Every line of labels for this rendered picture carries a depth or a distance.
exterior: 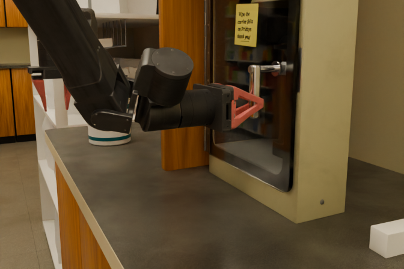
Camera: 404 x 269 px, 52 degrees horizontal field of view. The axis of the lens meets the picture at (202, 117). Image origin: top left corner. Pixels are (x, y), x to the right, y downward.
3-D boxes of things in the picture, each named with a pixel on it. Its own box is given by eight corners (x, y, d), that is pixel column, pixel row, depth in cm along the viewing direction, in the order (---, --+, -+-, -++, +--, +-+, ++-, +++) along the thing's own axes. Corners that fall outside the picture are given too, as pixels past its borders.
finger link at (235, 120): (247, 80, 71) (198, 82, 67) (272, 83, 65) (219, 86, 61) (246, 118, 73) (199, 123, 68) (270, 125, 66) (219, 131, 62)
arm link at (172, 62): (100, 86, 63) (89, 126, 57) (108, 24, 55) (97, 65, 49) (175, 101, 66) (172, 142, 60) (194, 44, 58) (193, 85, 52)
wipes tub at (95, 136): (124, 134, 137) (122, 90, 134) (136, 143, 125) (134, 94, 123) (84, 139, 131) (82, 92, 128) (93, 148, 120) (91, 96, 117)
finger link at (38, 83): (71, 111, 91) (68, 69, 89) (36, 114, 88) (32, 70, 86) (66, 107, 97) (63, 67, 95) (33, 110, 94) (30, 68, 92)
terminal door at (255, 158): (209, 152, 96) (210, -27, 89) (292, 195, 69) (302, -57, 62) (206, 152, 96) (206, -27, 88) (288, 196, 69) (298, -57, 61)
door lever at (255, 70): (279, 117, 69) (270, 115, 71) (281, 60, 67) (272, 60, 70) (253, 120, 67) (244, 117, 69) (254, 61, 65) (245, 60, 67)
